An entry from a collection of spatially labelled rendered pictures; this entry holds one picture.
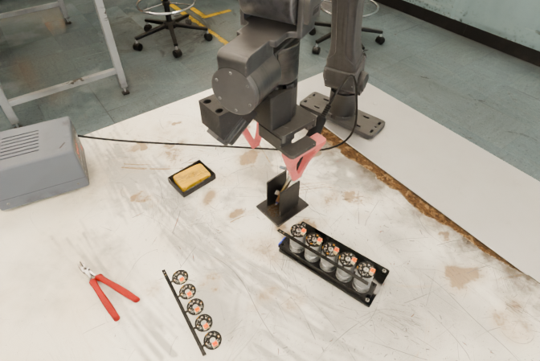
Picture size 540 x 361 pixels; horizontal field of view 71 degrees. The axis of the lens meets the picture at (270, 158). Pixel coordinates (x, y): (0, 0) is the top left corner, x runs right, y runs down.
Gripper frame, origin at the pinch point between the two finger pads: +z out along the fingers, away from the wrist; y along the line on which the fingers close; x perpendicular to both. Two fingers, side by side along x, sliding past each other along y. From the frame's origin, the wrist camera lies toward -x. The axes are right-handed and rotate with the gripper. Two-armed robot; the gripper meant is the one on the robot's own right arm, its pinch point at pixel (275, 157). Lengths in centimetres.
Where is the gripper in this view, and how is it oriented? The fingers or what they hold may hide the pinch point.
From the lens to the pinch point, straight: 58.7
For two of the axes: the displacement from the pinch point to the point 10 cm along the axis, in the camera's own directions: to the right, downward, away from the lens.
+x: 7.6, -4.4, 4.8
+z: 0.0, 7.4, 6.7
